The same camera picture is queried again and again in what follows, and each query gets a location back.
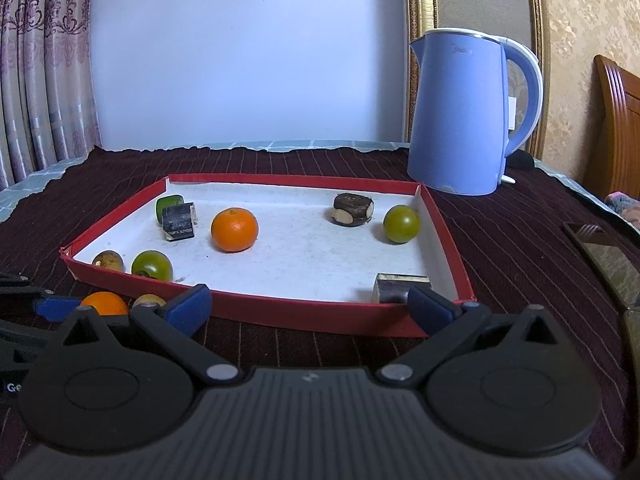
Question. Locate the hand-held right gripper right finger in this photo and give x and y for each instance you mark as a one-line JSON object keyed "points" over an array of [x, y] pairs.
{"points": [[430, 307]]}

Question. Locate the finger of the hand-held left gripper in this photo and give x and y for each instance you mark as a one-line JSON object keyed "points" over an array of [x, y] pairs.
{"points": [[12, 281], [55, 307]]}

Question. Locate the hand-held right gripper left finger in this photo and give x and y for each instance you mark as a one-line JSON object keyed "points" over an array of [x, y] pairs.
{"points": [[190, 307]]}

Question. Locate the longan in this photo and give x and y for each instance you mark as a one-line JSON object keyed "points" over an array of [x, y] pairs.
{"points": [[149, 300], [107, 261]]}

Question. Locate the smooth dark sugarcane piece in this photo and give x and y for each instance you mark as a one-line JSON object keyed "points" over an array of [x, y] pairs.
{"points": [[395, 285]]}

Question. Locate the orange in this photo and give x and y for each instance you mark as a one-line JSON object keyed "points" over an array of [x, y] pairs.
{"points": [[104, 305], [234, 230]]}

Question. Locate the green tomato with dark calyx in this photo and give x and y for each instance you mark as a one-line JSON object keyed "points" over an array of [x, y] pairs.
{"points": [[151, 265]]}

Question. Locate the frosty dark sugarcane piece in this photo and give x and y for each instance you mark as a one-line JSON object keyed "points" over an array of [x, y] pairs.
{"points": [[179, 221]]}

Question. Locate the plain green tomato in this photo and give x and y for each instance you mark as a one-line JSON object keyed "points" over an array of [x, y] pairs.
{"points": [[401, 224]]}

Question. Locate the green cut cylinder piece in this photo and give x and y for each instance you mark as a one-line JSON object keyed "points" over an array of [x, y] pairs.
{"points": [[165, 205]]}

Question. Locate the red cardboard tray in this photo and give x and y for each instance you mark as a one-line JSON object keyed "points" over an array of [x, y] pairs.
{"points": [[300, 260]]}

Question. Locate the knobby dark sugarcane piece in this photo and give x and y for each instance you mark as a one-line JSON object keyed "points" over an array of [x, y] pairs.
{"points": [[352, 207]]}

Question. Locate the dark striped tablecloth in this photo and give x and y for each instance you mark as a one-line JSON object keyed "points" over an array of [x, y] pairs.
{"points": [[525, 240]]}

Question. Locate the small black object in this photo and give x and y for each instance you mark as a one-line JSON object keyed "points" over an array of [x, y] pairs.
{"points": [[520, 161]]}

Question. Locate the dark glossy flat panel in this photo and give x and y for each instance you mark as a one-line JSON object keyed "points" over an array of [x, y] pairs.
{"points": [[605, 265]]}

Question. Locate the blue electric kettle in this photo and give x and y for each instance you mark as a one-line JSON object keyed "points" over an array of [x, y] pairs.
{"points": [[450, 125]]}

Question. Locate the patterned bedding cloth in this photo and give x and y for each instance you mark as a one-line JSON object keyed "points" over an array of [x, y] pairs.
{"points": [[622, 207]]}

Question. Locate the pink patterned curtain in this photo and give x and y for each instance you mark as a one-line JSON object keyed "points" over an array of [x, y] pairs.
{"points": [[45, 60]]}

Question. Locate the wooden chair back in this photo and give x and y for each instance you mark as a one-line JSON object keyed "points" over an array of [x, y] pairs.
{"points": [[620, 135]]}

